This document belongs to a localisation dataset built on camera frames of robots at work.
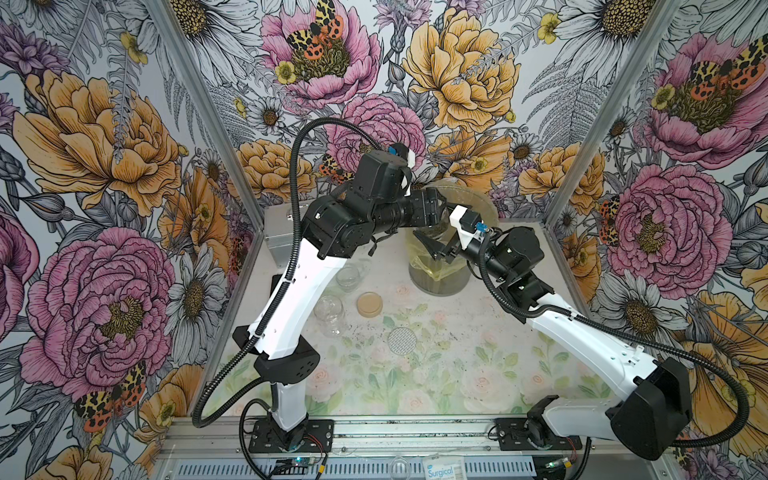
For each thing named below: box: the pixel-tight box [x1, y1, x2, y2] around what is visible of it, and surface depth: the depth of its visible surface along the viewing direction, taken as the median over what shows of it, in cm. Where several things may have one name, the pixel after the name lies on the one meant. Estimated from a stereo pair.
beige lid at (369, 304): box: [356, 291, 383, 318], surface depth 101 cm
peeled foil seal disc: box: [387, 326, 417, 356], surface depth 91 cm
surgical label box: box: [422, 456, 467, 480], surface depth 71 cm
